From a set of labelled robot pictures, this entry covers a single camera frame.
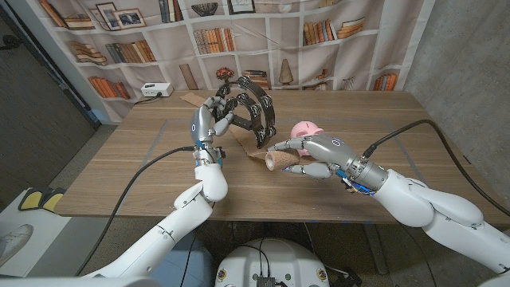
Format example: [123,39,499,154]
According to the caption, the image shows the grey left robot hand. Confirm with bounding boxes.
[190,95,236,151]

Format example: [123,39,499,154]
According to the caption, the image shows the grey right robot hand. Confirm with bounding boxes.
[266,132,366,180]

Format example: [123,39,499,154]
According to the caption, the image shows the tan adhesive wrap roll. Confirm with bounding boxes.
[178,92,302,172]

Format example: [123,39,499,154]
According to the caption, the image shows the black half-moon tambourine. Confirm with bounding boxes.
[213,75,278,150]

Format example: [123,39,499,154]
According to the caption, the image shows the pink plastic piggy bank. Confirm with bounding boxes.
[289,120,326,157]

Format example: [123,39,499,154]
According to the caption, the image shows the white power strip box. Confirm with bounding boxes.
[140,82,175,98]

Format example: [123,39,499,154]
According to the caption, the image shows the printed bookshelf backdrop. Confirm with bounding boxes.
[37,0,437,124]

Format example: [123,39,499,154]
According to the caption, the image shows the grey metal table leg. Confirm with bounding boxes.
[364,222,388,276]

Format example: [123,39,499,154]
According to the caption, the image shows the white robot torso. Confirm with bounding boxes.
[214,238,331,287]

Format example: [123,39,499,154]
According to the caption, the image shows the yellow black foot pedal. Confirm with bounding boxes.
[18,188,67,212]

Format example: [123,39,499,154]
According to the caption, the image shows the black power strip cable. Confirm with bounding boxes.
[133,92,163,106]

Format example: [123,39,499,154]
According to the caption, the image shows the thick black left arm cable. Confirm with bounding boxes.
[73,145,198,277]

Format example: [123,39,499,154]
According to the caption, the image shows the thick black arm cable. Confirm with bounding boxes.
[362,118,510,218]
[73,145,198,277]

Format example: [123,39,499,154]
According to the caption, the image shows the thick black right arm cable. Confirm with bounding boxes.
[362,118,510,218]

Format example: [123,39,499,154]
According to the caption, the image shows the thin black left wrist cable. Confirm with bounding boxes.
[178,234,197,287]

